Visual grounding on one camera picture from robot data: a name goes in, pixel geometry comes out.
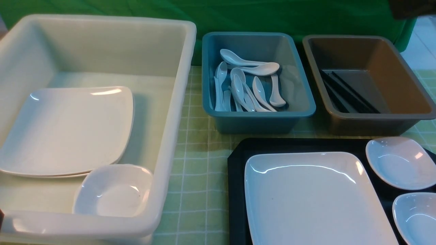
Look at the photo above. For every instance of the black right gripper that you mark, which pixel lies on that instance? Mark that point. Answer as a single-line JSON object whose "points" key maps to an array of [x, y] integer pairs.
{"points": [[406, 9]]}

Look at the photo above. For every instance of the white oval dish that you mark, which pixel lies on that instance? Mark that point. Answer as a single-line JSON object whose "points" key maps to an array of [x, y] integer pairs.
{"points": [[401, 162], [414, 215]]}

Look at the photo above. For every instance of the white rectangular rice plate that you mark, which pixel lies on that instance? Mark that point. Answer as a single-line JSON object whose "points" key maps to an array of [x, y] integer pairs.
{"points": [[313, 198]]}

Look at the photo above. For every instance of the white square plate top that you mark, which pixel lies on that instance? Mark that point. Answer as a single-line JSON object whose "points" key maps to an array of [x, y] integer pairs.
{"points": [[68, 129]]}

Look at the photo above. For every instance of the white square plate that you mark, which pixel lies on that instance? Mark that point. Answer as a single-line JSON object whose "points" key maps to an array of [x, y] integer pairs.
{"points": [[68, 129], [126, 143]]}

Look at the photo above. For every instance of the white square plate bottom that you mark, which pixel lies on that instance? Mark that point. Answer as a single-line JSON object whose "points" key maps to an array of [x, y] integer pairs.
{"points": [[126, 143]]}

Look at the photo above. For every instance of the brown plastic bin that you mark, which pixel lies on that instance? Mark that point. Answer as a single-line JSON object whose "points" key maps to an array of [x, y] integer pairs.
{"points": [[373, 67]]}

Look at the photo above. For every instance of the black chopsticks in bin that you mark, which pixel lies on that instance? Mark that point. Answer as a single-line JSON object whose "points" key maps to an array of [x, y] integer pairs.
{"points": [[358, 102]]}

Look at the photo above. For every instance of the green backdrop cloth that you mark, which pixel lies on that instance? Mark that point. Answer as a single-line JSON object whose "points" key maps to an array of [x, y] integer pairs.
{"points": [[297, 18]]}

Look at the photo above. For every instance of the teal plastic bin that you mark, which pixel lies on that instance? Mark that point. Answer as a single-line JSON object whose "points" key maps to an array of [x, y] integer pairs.
{"points": [[260, 47]]}

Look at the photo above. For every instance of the white spoon horizontal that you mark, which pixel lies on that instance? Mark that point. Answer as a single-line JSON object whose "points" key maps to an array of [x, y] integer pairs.
{"points": [[231, 58], [266, 69]]}

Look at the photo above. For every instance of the white spoon top horizontal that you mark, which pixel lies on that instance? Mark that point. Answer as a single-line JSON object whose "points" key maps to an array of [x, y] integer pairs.
{"points": [[231, 58]]}

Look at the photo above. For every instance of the black serving tray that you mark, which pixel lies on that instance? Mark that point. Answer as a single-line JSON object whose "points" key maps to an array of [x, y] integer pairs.
{"points": [[238, 219]]}

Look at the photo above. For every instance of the large white plastic tub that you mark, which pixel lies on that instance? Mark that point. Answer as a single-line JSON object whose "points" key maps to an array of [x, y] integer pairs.
{"points": [[79, 92]]}

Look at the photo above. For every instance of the green checked tablecloth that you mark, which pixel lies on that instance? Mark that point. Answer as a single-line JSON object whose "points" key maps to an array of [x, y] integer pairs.
{"points": [[196, 206]]}

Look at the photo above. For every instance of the white small bowl in tub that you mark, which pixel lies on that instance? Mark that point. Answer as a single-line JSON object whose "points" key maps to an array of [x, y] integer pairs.
{"points": [[118, 190]]}

